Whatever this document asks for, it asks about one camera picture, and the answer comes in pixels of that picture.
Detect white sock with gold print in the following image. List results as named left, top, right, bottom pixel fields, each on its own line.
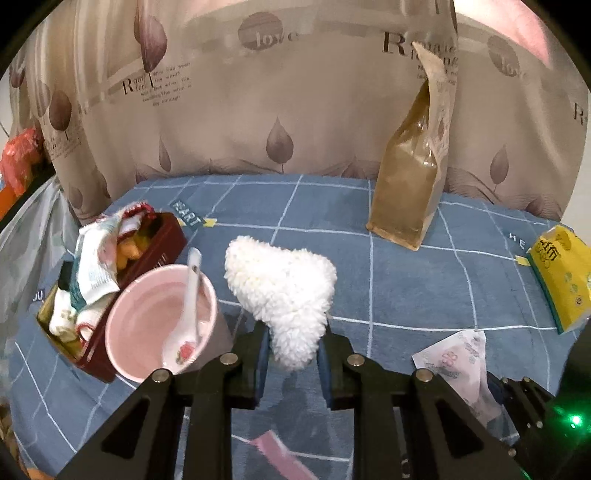
left=48, top=291, right=100, bottom=344

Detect translucent plastic bag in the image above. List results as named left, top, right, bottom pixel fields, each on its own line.
left=0, top=178, right=81, bottom=352

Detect beige leaf print curtain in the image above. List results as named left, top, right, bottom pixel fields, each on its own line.
left=9, top=0, right=591, bottom=227

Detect pink ceramic mug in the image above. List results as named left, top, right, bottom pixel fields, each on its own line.
left=105, top=264, right=234, bottom=383

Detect white floral packet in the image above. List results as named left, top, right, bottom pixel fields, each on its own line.
left=412, top=329, right=503, bottom=428

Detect white fluffy sock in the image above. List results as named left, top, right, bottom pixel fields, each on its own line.
left=225, top=235, right=338, bottom=374

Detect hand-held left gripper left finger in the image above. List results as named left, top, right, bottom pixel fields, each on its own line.
left=55, top=323, right=269, bottom=480

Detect orange soft toy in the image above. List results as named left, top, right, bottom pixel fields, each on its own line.
left=115, top=231, right=151, bottom=272

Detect white printed plastic packet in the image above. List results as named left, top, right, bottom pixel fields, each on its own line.
left=76, top=207, right=141, bottom=305

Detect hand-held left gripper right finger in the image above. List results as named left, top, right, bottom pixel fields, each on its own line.
left=316, top=330, right=532, bottom=480

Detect brown paper bag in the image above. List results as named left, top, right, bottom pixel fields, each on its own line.
left=366, top=41, right=458, bottom=251

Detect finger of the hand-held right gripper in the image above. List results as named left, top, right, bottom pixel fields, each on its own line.
left=503, top=376, right=555, bottom=423
left=487, top=373, right=543, bottom=446

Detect pink comb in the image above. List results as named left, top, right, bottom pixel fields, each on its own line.
left=250, top=429, right=320, bottom=480

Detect red metal tin box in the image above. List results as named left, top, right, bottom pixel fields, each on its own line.
left=36, top=211, right=188, bottom=384

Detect orange packages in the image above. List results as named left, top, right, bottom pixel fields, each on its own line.
left=0, top=128, right=47, bottom=217

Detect yellow tissue pack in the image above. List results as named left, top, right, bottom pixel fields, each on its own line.
left=526, top=225, right=591, bottom=335

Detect white ceramic spoon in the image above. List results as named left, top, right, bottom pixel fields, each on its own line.
left=163, top=247, right=204, bottom=374

